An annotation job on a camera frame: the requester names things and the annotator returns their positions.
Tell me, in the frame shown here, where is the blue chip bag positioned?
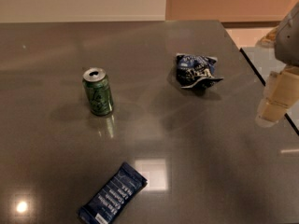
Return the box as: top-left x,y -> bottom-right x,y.
175,53 -> 223,89

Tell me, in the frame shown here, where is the blue rxbar blueberry bar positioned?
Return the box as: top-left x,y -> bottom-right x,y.
78,162 -> 148,224

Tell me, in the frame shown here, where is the green soda can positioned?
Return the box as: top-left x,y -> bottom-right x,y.
82,67 -> 113,116

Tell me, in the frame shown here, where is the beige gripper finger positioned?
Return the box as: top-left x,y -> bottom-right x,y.
255,65 -> 299,128
263,71 -> 279,105

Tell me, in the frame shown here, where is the adjacent grey table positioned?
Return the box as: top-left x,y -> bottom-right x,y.
240,47 -> 299,135

